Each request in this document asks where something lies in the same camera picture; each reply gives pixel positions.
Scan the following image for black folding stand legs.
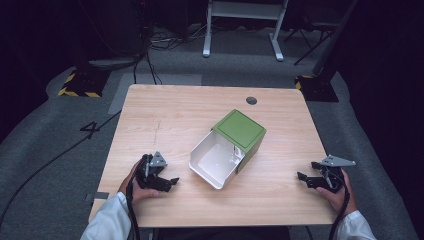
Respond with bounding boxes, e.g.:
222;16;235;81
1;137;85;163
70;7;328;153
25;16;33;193
284;19;338;66

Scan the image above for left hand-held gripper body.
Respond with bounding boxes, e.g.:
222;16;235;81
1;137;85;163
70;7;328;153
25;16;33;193
134;151;169;190

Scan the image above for thin black hanging cable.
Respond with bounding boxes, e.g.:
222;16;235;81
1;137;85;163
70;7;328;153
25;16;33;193
132;49;164;86

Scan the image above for grey tape strip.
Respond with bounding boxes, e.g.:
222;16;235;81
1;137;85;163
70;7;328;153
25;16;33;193
84;191;110;203

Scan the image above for person's right hand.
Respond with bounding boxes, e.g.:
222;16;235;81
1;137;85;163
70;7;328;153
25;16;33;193
315;168;358;218

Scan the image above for green drawer box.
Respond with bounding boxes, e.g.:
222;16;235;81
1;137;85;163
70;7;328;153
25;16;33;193
211;108;267;175

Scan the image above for grey metal stand pole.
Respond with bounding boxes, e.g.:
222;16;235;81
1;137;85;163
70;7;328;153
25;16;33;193
312;0;360;78

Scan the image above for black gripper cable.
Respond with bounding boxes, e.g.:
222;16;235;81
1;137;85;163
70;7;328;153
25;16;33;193
328;173;352;240
125;173;141;240

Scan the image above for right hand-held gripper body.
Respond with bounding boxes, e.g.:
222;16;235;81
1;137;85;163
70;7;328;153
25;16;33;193
316;154;357;194

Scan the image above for long black floor cable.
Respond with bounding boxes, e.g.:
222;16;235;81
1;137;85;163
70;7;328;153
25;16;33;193
0;110;122;229

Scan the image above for black yellow striped stand base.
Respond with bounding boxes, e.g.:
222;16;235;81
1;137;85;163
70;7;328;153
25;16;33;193
294;74;340;103
57;67;112;99

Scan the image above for person's left hand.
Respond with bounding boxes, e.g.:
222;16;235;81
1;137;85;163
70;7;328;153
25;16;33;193
118;161;161;205

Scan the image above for white desk frame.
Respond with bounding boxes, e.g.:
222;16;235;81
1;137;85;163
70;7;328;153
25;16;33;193
202;0;290;63

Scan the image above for tangle of floor cables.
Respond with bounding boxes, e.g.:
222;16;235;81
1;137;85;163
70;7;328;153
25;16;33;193
146;24;209;52

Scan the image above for black tape floor mark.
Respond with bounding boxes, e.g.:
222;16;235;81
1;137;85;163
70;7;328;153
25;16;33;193
79;120;101;140

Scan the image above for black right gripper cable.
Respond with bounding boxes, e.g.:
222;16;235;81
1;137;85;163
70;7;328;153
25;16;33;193
328;173;352;240

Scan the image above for white drawer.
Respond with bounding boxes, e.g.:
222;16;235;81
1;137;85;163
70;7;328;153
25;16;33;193
188;130;246;191

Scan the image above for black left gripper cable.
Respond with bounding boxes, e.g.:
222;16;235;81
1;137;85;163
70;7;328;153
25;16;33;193
125;173;141;240

